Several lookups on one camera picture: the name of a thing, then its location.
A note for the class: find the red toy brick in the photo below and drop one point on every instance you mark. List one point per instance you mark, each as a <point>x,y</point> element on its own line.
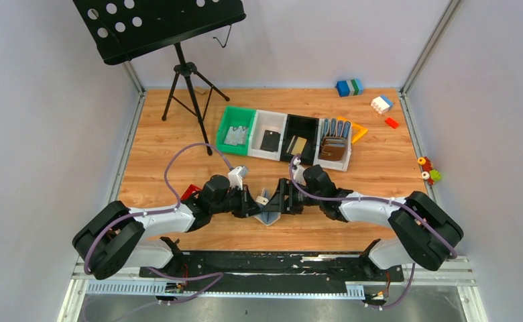
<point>392,123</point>

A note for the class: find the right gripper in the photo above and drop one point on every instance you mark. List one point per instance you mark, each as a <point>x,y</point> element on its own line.
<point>285,198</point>

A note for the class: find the beige card holder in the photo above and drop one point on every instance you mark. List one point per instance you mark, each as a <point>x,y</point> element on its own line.
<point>265,217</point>

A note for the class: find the white plastic bin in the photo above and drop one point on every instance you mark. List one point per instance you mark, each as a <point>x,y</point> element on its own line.
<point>266,120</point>

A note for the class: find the black music stand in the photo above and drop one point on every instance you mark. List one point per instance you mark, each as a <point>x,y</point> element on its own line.
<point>124,30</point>

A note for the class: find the red object under arm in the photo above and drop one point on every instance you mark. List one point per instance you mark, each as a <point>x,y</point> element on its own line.
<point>190,191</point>

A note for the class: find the blue card holders row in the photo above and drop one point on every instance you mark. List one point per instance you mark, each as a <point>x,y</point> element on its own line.
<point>335,127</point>

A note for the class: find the green plastic bin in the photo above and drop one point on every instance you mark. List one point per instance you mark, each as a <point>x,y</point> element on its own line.
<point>235,116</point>

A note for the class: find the white bin with holders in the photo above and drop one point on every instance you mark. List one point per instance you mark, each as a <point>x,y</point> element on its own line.
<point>342,163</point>

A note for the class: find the blue green toy block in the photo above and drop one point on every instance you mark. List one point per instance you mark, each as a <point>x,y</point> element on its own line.
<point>351,87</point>

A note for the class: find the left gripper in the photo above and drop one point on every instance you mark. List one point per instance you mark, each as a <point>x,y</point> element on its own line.
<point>247,200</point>

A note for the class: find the orange toy frame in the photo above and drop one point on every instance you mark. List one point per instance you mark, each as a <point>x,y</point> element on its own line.
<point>358,131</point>

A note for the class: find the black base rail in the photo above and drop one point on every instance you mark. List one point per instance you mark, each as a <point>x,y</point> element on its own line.
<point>282,273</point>

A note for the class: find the white blue toy block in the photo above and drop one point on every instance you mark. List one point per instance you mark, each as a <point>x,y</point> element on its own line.
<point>382,104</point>

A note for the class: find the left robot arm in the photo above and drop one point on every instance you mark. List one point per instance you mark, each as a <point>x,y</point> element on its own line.
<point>120,237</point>

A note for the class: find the colourful toy vehicle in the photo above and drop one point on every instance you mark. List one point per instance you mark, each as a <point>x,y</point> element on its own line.
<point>429,173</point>

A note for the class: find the black card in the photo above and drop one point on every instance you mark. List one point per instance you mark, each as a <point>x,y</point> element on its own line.
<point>270,141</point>

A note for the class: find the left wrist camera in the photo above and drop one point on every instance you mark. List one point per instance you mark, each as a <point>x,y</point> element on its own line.
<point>236,176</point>

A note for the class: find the gold card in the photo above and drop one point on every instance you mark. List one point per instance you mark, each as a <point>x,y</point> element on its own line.
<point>296,145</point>

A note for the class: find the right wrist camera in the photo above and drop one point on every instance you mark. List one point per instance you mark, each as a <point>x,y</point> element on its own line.
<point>297,173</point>

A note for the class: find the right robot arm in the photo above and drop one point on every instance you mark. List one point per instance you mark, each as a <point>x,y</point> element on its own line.
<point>425,234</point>

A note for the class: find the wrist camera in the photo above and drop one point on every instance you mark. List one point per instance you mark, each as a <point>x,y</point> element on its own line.
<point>297,173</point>
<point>236,176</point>

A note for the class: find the grey cards in green bin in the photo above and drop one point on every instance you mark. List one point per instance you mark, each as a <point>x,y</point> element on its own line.
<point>236,135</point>

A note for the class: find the brown card holder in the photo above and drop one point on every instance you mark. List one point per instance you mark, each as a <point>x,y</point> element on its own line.
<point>332,148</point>

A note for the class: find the black plastic bin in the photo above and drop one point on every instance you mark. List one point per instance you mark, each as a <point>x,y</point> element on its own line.
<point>298,126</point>

